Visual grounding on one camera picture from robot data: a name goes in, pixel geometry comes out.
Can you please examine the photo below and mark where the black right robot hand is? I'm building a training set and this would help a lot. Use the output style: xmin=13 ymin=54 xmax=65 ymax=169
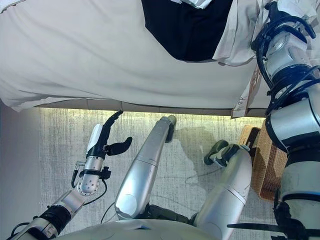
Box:
xmin=265 ymin=1 xmax=286 ymax=25

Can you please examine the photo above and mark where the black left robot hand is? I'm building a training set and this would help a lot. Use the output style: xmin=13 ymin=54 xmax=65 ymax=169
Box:
xmin=86 ymin=110 xmax=133 ymax=160

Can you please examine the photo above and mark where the beige white shirt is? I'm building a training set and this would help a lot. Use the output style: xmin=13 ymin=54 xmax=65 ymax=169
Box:
xmin=212 ymin=0 xmax=275 ymax=68

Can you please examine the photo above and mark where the black sports shirt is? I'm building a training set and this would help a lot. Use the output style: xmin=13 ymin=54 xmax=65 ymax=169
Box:
xmin=141 ymin=0 xmax=235 ymax=62

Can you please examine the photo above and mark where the bed with grey sheet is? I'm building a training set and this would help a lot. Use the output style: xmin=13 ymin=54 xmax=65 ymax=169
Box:
xmin=0 ymin=0 xmax=320 ymax=120

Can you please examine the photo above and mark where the brown wicker basket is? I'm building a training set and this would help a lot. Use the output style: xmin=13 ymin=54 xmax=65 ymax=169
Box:
xmin=237 ymin=124 xmax=288 ymax=202

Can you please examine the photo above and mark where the grey patterned rug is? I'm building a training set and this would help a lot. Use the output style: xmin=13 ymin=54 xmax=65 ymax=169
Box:
xmin=36 ymin=108 xmax=285 ymax=240

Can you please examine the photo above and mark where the silver left robot leg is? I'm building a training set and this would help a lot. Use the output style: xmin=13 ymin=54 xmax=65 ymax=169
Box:
xmin=114 ymin=114 xmax=179 ymax=221

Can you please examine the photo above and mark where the silver robot leg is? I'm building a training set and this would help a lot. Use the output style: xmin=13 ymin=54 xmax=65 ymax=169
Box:
xmin=191 ymin=139 xmax=254 ymax=240
xmin=114 ymin=114 xmax=179 ymax=221

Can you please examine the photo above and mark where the printed beige ribbon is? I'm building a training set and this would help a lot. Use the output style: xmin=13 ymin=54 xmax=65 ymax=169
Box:
xmin=231 ymin=67 xmax=263 ymax=120

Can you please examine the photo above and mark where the grey robot torso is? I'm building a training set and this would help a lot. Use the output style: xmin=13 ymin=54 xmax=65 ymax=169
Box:
xmin=56 ymin=217 xmax=226 ymax=240

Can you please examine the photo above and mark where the light woven tray dark inside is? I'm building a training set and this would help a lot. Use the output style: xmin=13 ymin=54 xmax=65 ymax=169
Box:
xmin=236 ymin=125 xmax=261 ymax=157

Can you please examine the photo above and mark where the silver right robot leg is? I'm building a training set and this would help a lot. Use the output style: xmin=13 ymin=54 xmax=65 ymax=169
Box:
xmin=191 ymin=139 xmax=254 ymax=240

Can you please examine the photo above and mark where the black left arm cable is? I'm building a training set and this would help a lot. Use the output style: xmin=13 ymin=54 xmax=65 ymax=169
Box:
xmin=71 ymin=161 xmax=111 ymax=208

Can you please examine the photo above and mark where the thin black floor cable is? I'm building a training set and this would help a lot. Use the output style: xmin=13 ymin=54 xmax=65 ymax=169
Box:
xmin=99 ymin=201 xmax=119 ymax=225

